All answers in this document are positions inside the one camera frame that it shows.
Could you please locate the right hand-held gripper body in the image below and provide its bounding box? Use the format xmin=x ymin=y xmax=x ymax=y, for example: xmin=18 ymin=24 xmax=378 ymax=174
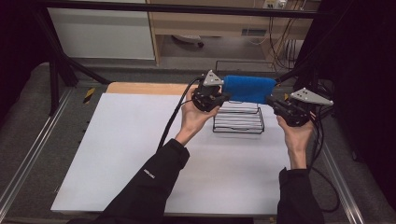
xmin=273 ymin=87 xmax=334 ymax=128

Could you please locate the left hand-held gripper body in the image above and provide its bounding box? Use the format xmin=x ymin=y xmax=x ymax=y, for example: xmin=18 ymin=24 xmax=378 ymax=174
xmin=191 ymin=69 xmax=232 ymax=113

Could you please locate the blue towel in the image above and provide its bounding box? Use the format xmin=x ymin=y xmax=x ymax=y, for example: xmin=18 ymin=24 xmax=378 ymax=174
xmin=220 ymin=74 xmax=277 ymax=105

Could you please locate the black wire rack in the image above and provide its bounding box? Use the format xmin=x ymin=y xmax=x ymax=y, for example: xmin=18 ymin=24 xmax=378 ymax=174
xmin=211 ymin=60 xmax=282 ymax=135

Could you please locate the person's left hand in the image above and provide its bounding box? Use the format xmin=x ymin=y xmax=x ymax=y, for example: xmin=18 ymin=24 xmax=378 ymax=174
xmin=174 ymin=86 xmax=222 ymax=147

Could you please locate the person's right hand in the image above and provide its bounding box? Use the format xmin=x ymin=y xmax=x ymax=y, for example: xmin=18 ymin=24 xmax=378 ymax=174
xmin=276 ymin=115 xmax=316 ymax=171

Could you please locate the wooden table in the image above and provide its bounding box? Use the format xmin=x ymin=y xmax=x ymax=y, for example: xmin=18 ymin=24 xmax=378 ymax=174
xmin=106 ymin=81 xmax=200 ymax=96

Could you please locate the office chair base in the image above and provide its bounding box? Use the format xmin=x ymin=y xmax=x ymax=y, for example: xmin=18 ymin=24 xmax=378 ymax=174
xmin=171 ymin=34 xmax=205 ymax=49

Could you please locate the wooden desk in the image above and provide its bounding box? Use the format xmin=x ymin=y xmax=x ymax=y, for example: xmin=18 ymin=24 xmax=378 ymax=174
xmin=146 ymin=0 xmax=322 ymax=66

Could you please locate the black curtain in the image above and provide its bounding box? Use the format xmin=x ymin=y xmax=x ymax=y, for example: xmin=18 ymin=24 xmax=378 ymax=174
xmin=295 ymin=0 xmax=396 ymax=203
xmin=0 ymin=0 xmax=52 ymax=125

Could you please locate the white table mat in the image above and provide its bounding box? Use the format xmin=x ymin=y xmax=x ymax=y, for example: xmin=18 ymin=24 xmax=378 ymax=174
xmin=49 ymin=92 xmax=315 ymax=217

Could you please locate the white power strip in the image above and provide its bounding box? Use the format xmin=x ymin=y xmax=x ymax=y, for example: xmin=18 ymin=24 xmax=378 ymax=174
xmin=262 ymin=0 xmax=288 ymax=10

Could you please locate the white cabinet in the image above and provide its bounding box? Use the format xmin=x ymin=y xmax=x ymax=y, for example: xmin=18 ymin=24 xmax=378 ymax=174
xmin=48 ymin=7 xmax=156 ymax=61

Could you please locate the black metal frame stand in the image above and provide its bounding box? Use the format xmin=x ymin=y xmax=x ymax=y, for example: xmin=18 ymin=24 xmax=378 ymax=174
xmin=274 ymin=60 xmax=322 ymax=104
xmin=31 ymin=6 xmax=112 ymax=117

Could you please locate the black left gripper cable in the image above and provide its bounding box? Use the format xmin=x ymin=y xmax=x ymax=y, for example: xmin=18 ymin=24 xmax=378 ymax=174
xmin=156 ymin=77 xmax=205 ymax=151

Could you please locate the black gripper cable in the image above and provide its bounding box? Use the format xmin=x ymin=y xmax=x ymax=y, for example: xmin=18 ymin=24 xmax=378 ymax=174
xmin=156 ymin=77 xmax=205 ymax=151
xmin=307 ymin=105 xmax=341 ymax=214

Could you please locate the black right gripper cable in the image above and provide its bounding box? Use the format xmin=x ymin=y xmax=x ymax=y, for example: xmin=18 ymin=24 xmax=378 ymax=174
xmin=307 ymin=105 xmax=341 ymax=214

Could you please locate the hanging black cables bundle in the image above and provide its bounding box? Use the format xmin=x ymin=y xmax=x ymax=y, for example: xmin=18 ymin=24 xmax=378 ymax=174
xmin=266 ymin=16 xmax=301 ymax=72

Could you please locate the aluminium rail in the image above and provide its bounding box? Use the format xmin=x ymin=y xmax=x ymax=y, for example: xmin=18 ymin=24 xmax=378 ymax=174
xmin=310 ymin=123 xmax=366 ymax=224
xmin=0 ymin=88 xmax=75 ymax=213

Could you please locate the black metal frame bar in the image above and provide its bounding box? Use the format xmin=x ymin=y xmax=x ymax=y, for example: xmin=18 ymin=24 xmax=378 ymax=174
xmin=31 ymin=0 xmax=323 ymax=20

